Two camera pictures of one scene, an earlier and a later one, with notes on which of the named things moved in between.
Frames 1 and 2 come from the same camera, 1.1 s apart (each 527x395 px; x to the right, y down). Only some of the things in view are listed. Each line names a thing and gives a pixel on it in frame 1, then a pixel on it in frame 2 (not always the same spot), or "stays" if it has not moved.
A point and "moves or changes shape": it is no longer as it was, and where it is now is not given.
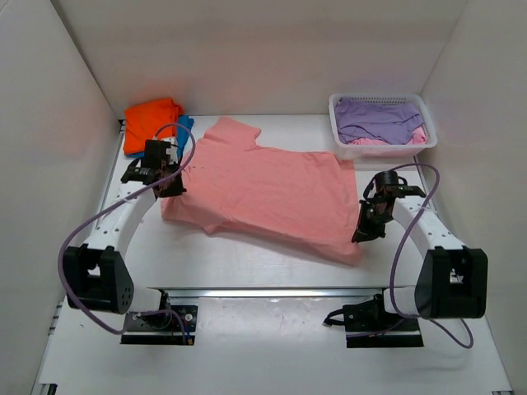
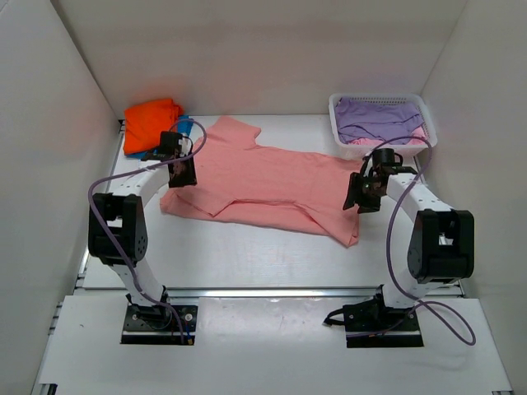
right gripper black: x=364 y=231 → x=354 y=196
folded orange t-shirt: x=157 y=119 stays
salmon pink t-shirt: x=303 y=201 moves or changes shape
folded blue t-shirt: x=184 y=124 stays
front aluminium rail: x=268 y=291 stays
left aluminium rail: x=119 y=139 stays
